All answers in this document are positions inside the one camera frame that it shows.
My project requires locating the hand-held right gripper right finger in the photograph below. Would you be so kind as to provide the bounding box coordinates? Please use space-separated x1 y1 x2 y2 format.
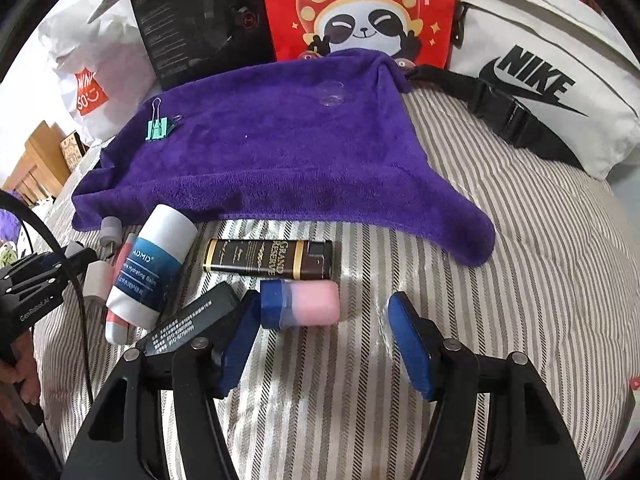
387 291 586 480

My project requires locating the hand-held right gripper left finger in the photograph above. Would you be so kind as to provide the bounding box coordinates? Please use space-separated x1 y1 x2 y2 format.
62 290 263 480

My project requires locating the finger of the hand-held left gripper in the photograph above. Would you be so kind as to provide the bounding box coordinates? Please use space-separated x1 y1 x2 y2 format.
12 247 98 281

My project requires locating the small white usb adapter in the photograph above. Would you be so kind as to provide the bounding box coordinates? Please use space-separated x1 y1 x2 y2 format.
100 216 122 260

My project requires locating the black slim box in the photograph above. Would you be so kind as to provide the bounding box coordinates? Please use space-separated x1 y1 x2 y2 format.
135 281 241 358

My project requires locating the person's left hand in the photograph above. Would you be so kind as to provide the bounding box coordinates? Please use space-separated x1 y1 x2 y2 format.
0 332 43 428

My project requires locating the white blue balm stick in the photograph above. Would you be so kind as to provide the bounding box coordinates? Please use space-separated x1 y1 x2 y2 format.
105 204 199 322

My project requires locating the pink white tube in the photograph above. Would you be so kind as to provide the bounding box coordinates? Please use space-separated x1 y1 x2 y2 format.
104 232 138 346

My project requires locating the wooden furniture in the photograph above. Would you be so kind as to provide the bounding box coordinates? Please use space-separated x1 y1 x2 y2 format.
0 120 73 206

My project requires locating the small patterned box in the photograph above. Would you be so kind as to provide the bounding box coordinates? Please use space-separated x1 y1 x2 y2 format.
60 131 90 171

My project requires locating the green binder clip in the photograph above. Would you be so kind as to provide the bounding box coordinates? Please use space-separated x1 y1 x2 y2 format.
144 97 183 142

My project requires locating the purple towel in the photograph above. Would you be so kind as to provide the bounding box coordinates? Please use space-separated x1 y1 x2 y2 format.
71 47 497 268

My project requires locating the white shopping bag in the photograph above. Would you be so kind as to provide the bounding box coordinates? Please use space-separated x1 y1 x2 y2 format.
37 0 161 146

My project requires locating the clear suction cup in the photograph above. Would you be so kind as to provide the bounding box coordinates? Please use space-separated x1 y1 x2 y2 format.
314 80 347 108

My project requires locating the black headphone box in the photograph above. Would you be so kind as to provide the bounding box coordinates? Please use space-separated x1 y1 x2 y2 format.
129 0 278 92

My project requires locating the red panda print bag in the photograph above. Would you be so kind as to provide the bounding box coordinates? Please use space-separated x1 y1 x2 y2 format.
257 0 458 68

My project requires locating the white sports bag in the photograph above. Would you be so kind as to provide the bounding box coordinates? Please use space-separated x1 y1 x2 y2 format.
447 0 640 181

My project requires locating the black cable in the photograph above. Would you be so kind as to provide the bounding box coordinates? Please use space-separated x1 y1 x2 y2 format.
0 189 96 461

